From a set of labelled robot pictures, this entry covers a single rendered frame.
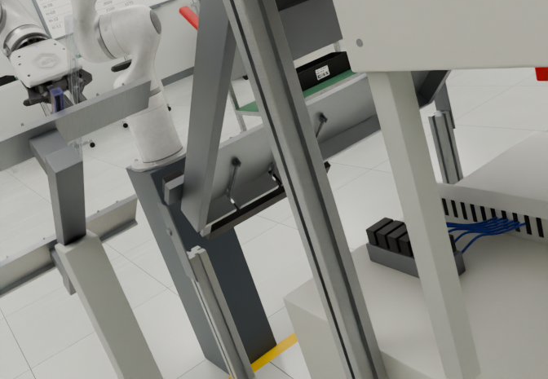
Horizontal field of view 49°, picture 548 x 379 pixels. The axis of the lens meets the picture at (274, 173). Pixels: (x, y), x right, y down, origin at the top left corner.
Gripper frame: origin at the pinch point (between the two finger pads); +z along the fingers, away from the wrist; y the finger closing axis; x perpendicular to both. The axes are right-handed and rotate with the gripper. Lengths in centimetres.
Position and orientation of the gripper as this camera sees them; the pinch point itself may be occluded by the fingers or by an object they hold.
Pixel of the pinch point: (74, 104)
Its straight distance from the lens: 109.9
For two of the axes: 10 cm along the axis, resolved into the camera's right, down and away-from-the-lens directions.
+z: 6.3, 6.6, -4.2
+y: 7.7, -4.3, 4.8
